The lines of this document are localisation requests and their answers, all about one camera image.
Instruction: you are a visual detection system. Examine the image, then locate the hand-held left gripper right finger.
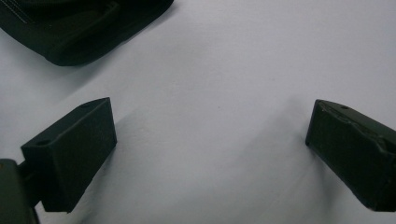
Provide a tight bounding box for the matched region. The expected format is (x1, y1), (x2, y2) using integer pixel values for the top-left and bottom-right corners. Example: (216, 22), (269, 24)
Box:
(305, 99), (396, 213)

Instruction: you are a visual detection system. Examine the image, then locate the black glove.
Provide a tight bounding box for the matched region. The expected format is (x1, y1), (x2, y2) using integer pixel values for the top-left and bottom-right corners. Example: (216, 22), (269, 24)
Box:
(0, 0), (175, 67)

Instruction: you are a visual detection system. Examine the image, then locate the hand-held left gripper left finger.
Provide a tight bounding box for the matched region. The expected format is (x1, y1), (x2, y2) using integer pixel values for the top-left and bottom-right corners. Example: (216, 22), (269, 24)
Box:
(19, 97), (118, 214)

